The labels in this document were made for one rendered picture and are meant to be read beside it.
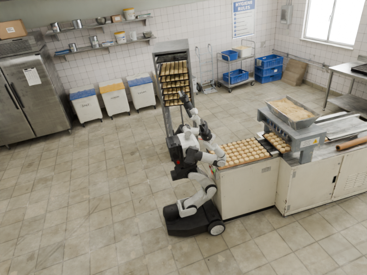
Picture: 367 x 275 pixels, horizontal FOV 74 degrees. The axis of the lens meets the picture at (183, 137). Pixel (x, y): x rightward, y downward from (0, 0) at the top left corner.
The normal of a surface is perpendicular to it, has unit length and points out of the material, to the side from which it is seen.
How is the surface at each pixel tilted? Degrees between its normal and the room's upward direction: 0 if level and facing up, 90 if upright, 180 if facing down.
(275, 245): 0
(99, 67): 90
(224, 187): 90
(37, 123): 89
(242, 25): 90
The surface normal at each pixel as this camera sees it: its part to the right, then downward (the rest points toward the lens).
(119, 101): 0.35, 0.50
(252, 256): -0.11, -0.84
